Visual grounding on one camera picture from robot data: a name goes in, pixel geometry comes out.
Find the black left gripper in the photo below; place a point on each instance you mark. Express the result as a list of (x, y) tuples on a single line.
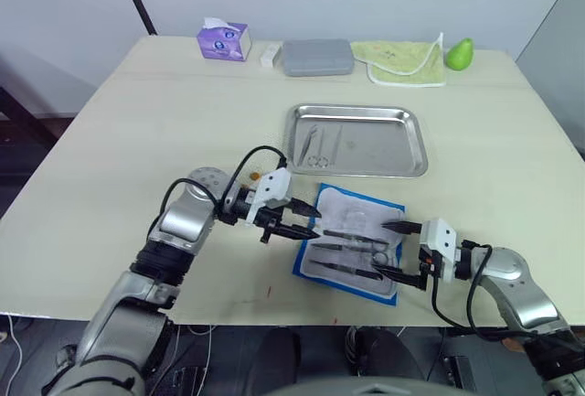
[(272, 217)]

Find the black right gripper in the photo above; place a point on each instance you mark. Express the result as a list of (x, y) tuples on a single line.
[(430, 272)]

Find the blue surgical instrument pack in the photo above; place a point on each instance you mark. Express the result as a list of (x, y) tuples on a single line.
[(347, 213)]

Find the silver wide tweezers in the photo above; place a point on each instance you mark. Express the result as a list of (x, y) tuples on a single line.
[(307, 143)]

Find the silver surgical scissors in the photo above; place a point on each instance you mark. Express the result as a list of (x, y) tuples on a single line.
[(321, 144)]

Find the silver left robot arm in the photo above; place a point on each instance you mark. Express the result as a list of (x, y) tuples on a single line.
[(183, 217)]

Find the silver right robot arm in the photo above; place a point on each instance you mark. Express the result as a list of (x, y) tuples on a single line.
[(525, 291)]

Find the metal instrument tray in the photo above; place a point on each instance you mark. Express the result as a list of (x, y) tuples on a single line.
[(379, 144)]

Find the short dark metal forceps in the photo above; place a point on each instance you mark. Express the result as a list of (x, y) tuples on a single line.
[(329, 246)]

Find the grey rounded robot body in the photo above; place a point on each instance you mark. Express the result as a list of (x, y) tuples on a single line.
[(365, 389)]

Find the grey plastic case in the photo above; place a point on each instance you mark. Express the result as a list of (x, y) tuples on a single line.
[(317, 57)]

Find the small white box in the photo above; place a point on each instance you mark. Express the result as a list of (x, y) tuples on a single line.
[(269, 55)]

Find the yellow-green towel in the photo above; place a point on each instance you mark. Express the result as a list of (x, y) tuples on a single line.
[(407, 60)]

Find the purple tissue box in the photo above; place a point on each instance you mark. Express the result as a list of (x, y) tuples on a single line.
[(224, 41)]

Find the green pear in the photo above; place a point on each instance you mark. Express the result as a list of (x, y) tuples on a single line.
[(459, 54)]

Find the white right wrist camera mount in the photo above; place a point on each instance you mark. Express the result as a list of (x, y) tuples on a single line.
[(439, 238)]

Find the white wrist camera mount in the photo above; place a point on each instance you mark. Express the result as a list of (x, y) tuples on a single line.
[(439, 238), (274, 185)]

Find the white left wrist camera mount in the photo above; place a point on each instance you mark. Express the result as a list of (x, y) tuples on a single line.
[(274, 185)]

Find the dark furniture frame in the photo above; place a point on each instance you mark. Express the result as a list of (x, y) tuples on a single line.
[(23, 117)]

